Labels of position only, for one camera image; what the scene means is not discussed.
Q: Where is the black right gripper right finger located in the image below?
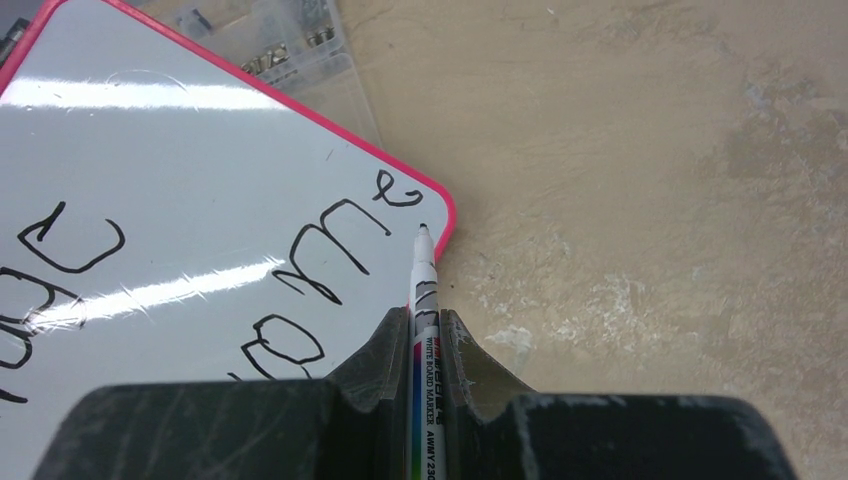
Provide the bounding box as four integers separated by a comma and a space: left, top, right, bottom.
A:
441, 310, 796, 479

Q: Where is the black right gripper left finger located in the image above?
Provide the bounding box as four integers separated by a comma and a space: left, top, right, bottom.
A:
35, 307, 408, 479

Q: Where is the white dry erase marker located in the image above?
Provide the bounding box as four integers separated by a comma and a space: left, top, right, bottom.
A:
407, 224, 448, 479

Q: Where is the red framed whiteboard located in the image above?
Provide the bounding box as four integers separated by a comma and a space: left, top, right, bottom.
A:
1, 1, 456, 479

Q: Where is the clear plastic box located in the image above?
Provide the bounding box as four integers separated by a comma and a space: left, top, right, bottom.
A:
133, 0, 382, 146

